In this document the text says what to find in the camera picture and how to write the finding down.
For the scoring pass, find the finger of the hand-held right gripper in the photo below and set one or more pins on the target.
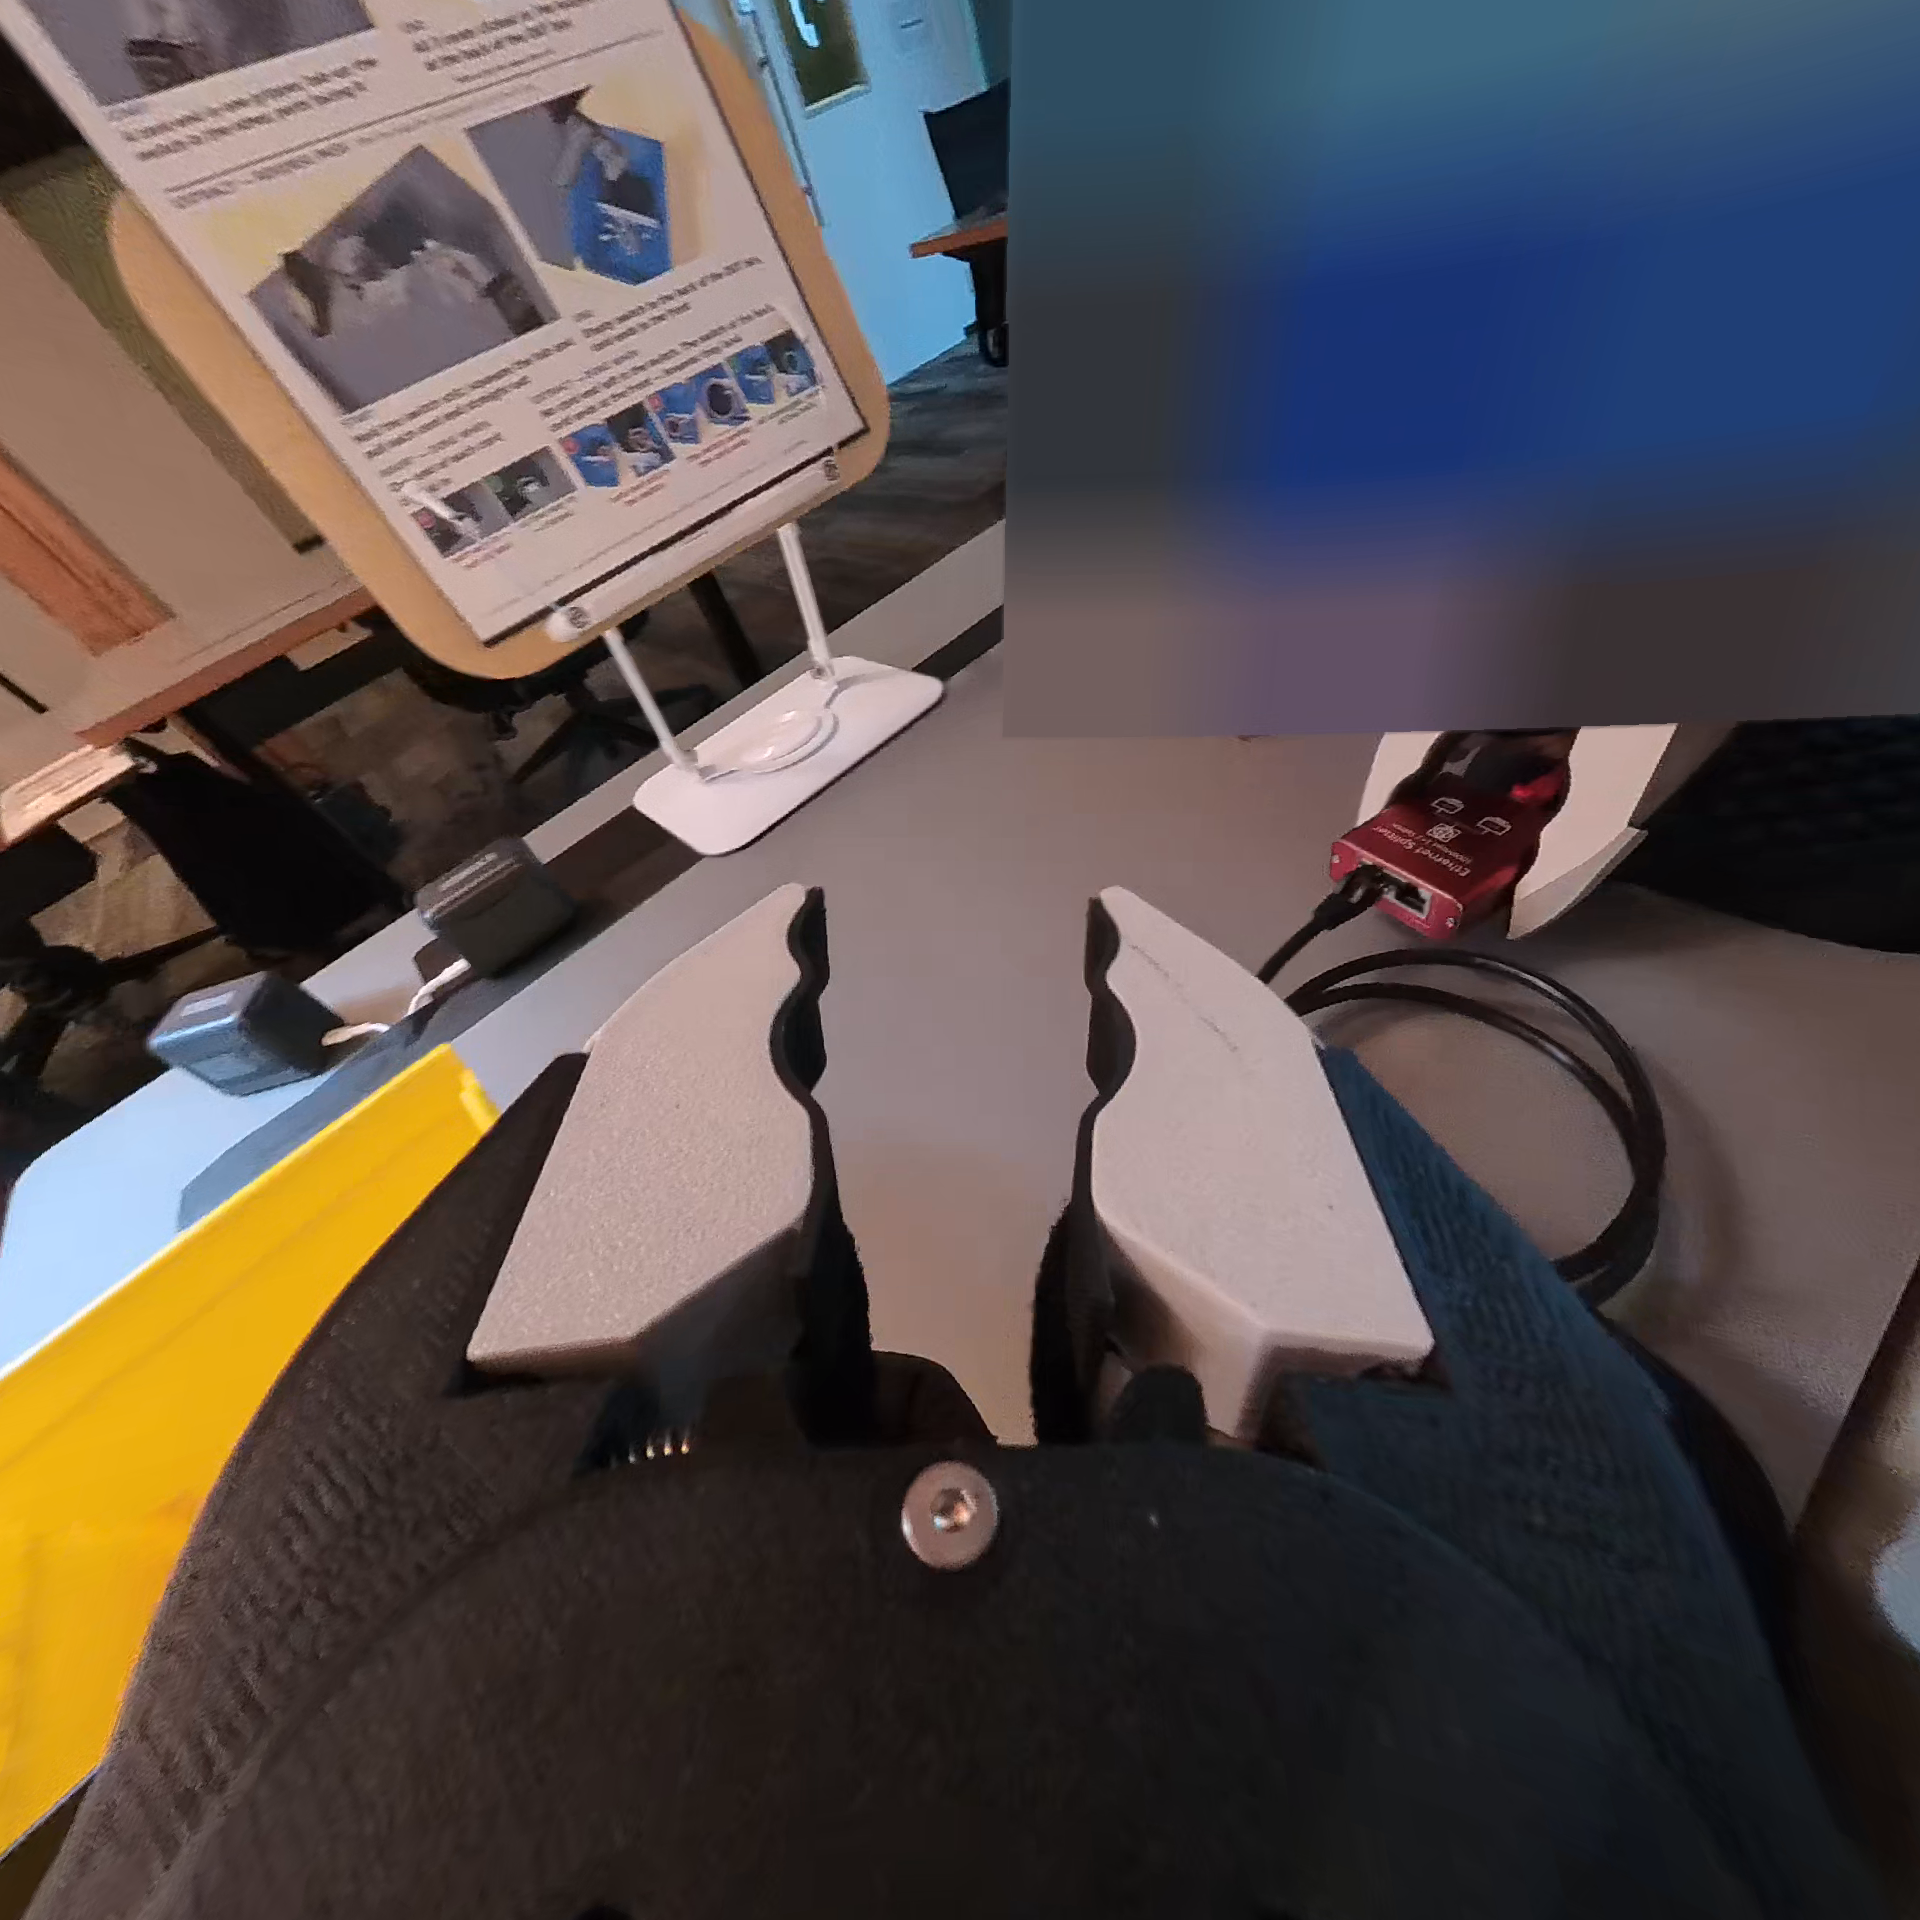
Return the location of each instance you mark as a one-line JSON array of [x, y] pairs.
[[1395, 774], [1605, 809]]

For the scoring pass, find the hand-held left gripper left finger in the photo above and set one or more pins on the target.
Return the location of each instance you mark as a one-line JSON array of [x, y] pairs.
[[661, 1170]]

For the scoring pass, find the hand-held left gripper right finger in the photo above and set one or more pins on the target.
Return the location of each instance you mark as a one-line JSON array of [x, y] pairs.
[[1243, 1184]]

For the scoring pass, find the red ethernet splitter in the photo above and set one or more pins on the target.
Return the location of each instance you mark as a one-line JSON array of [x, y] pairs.
[[1425, 870]]

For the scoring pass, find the yellow plastic bin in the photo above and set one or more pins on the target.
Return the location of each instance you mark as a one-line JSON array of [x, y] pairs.
[[148, 1349]]

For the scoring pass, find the grey desk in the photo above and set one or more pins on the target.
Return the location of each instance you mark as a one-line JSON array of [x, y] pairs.
[[975, 839]]

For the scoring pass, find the black quilted wrist pad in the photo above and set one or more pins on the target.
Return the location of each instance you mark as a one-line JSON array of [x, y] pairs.
[[1800, 839]]

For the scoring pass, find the wooden table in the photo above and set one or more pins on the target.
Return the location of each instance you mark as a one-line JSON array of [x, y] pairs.
[[224, 662]]

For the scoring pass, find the white door with window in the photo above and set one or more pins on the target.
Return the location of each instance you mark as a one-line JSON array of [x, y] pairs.
[[840, 166]]

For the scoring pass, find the instruction poster board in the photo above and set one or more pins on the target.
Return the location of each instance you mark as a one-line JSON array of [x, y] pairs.
[[450, 299]]

